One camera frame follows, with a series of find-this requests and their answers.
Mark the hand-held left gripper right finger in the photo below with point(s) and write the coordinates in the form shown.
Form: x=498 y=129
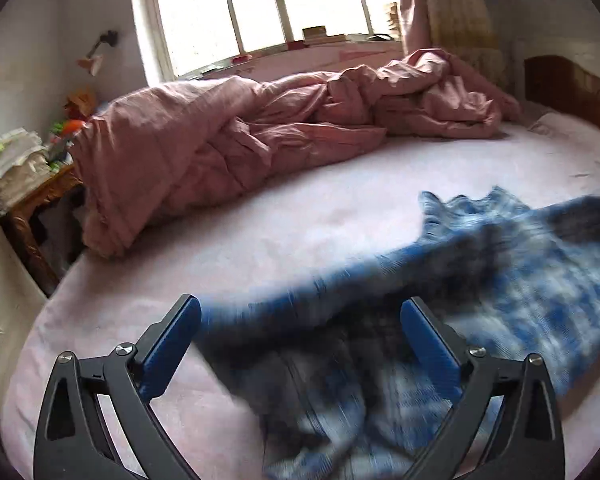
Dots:
x=430 y=342

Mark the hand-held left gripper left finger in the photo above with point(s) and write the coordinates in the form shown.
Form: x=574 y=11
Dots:
x=172 y=342

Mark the blue plaid shirt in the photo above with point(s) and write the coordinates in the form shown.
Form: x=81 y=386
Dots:
x=430 y=320

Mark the pink bed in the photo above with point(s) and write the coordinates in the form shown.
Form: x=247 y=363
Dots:
x=290 y=220

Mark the carved wooden side table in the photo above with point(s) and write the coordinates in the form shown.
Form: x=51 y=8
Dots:
x=35 y=220

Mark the pink quilt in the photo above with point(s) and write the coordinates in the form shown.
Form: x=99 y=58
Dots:
x=220 y=130

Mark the pile of papers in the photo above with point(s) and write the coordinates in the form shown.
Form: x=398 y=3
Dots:
x=17 y=157

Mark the wooden headboard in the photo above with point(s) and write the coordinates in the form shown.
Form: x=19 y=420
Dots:
x=575 y=90

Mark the stack of books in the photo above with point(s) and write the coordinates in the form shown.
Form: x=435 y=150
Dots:
x=325 y=36

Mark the pink curtain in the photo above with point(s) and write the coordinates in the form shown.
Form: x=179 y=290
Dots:
x=430 y=5

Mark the window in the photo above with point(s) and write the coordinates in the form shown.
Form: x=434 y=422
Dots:
x=260 y=5

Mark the pink wall lamp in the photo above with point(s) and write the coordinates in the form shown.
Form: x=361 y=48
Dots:
x=97 y=55

